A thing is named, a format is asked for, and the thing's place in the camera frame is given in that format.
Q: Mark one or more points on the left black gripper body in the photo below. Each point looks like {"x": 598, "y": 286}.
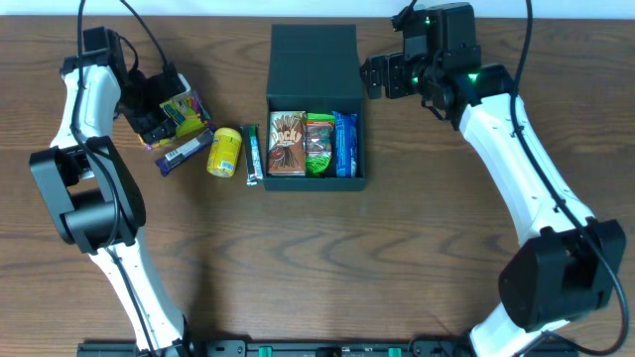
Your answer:
{"x": 156, "y": 131}

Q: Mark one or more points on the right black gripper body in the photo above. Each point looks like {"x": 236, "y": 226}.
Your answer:
{"x": 393, "y": 75}

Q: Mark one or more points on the yellow green snack box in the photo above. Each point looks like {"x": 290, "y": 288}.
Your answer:
{"x": 182, "y": 114}

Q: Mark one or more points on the blue cookie pack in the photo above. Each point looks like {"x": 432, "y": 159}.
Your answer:
{"x": 346, "y": 146}

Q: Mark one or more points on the purple chocolate bar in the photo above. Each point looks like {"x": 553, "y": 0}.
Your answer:
{"x": 182, "y": 153}

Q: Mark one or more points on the yellow mentos bottle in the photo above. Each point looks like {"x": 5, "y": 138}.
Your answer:
{"x": 224, "y": 152}

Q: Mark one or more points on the green gummy candy bag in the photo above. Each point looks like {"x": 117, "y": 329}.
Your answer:
{"x": 318, "y": 147}

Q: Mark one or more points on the small green red candy bar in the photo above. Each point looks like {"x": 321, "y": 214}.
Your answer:
{"x": 252, "y": 153}

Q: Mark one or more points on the brown pocky box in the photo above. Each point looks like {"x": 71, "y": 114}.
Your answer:
{"x": 287, "y": 138}

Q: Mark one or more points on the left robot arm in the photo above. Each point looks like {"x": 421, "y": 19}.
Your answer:
{"x": 93, "y": 199}

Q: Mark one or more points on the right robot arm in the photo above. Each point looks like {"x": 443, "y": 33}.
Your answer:
{"x": 567, "y": 263}

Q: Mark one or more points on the dark green open box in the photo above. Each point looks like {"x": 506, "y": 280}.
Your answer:
{"x": 315, "y": 68}

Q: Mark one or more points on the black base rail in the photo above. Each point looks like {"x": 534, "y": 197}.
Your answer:
{"x": 241, "y": 348}

